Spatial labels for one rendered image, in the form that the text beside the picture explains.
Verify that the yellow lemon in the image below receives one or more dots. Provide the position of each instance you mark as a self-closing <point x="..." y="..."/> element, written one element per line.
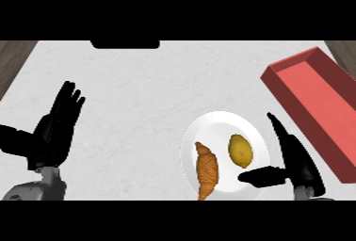
<point x="241" y="151"/>

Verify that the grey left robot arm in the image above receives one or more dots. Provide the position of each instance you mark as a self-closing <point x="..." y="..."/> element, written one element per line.
<point x="38" y="186"/>

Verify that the white plate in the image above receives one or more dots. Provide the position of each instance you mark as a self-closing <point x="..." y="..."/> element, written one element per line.
<point x="225" y="155"/>

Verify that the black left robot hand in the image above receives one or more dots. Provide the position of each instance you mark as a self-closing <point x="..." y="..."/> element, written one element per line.
<point x="52" y="138"/>

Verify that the red cardboard box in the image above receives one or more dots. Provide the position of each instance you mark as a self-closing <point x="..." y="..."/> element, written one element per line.
<point x="315" y="106"/>

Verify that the brown croissant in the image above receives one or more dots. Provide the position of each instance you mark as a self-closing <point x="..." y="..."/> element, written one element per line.
<point x="207" y="171"/>

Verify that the black appliance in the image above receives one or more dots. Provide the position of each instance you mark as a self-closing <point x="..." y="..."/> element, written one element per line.
<point x="124" y="44"/>

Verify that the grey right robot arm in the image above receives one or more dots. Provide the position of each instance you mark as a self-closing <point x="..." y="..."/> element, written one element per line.
<point x="306" y="193"/>

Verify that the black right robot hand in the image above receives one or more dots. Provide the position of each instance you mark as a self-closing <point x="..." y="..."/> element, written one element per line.
<point x="298" y="163"/>

